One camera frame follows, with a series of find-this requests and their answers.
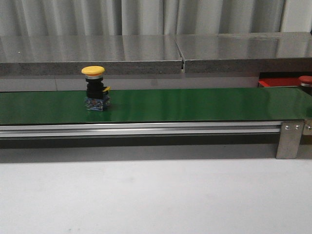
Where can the left grey stone slab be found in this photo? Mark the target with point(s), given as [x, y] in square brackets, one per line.
[67, 55]

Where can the conveyor end plate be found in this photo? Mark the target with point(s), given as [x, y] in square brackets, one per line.
[307, 132]

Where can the red plastic tray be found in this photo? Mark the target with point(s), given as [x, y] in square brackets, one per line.
[279, 82]

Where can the grey stone slab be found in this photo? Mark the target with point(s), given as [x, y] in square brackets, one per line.
[67, 55]
[242, 53]

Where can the metal conveyor support bracket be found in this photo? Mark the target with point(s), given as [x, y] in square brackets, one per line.
[289, 141]

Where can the right grey stone slab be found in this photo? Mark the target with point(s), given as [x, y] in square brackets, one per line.
[242, 53]

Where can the grey pleated curtain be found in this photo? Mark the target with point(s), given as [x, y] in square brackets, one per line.
[138, 17]

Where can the aluminium conveyor side rail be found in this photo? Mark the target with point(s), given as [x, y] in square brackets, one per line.
[138, 129]

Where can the green conveyor belt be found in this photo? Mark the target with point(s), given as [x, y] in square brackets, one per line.
[168, 105]

